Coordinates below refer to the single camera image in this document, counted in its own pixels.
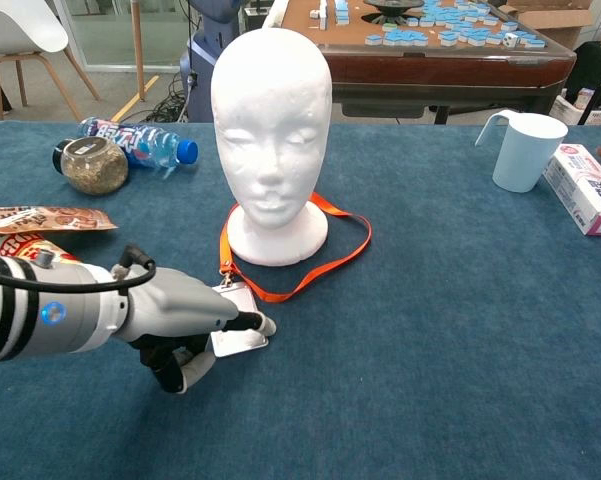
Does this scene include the yellow drink bottle green cap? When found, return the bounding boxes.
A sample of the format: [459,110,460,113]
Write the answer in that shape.
[0,230,84,266]

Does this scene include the brown cardboard box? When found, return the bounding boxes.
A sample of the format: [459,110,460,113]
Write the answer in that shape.
[499,0,595,50]

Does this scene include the white pink toothpaste box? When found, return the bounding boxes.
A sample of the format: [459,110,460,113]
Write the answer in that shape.
[543,143,601,236]

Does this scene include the white printed carton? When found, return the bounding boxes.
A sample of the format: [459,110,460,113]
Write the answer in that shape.
[549,87,596,126]

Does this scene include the light blue handled cup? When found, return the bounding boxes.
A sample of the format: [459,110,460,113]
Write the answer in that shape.
[474,110,569,194]

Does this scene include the blue felt table cover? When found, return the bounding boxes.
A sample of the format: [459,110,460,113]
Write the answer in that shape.
[0,120,601,480]

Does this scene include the round glass jar black lid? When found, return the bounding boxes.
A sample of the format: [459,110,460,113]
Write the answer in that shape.
[51,137,130,196]

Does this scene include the white ID badge card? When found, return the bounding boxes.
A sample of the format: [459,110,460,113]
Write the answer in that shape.
[209,284,270,359]

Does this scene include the white chair wooden legs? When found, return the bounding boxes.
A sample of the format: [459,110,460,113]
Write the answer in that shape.
[0,0,101,121]

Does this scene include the black floor cable bundle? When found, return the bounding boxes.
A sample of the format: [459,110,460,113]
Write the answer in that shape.
[144,74,191,124]

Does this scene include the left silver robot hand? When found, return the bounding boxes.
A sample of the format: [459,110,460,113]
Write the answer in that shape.
[112,266,278,395]

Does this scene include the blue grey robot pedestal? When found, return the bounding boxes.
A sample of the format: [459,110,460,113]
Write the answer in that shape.
[179,0,246,124]

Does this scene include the blue labelled drink bottle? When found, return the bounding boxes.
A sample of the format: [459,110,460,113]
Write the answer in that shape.
[78,116,200,171]

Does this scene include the white foam mannequin head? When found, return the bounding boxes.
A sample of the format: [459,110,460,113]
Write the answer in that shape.
[210,27,334,267]

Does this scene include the orange lanyard strap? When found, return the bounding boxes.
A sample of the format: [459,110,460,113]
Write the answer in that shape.
[218,192,373,304]

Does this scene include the orange snack spout pouch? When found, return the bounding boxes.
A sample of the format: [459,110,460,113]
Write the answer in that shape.
[0,206,119,236]

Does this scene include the brown mahjong table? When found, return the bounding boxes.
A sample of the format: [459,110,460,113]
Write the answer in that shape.
[267,0,579,126]

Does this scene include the wooden pole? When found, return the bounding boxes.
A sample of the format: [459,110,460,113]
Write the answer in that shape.
[129,0,147,103]

